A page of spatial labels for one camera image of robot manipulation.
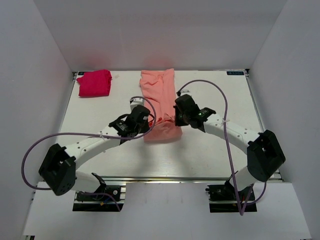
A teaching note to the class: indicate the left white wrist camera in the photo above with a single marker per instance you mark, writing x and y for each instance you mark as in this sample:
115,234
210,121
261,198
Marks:
135,101

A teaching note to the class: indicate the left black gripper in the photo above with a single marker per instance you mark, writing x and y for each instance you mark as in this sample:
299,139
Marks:
146,128

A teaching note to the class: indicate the blue table label sticker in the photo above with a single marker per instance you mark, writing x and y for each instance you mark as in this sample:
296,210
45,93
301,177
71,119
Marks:
235,73

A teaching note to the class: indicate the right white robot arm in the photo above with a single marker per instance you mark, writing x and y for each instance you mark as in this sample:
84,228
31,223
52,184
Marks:
263,151

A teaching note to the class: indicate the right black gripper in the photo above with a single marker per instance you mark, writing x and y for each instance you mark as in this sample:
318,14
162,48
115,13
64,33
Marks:
178,122

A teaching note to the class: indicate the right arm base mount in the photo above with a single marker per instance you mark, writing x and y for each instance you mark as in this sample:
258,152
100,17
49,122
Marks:
222,202

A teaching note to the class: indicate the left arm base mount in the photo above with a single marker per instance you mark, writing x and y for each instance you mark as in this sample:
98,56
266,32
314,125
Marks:
113,202

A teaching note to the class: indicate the folded magenta t shirt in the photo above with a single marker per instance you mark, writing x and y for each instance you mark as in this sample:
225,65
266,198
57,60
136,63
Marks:
95,84

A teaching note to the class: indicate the salmon pink t shirt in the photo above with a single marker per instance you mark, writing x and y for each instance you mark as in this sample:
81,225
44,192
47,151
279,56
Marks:
159,88

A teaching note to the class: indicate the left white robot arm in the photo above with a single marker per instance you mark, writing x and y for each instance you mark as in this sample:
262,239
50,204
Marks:
59,168

